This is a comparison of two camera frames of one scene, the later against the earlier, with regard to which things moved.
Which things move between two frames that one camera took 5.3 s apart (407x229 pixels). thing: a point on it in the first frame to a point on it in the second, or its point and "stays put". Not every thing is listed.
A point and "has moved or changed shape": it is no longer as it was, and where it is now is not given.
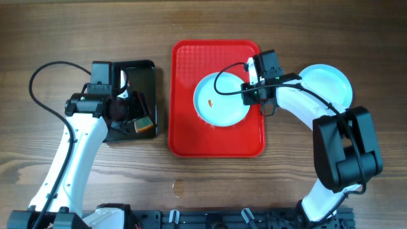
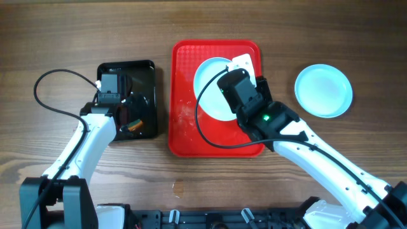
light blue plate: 215,109 has moved or changed shape
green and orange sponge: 144,123 to 135,125
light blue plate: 330,83 stays put
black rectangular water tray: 135,81 stays put
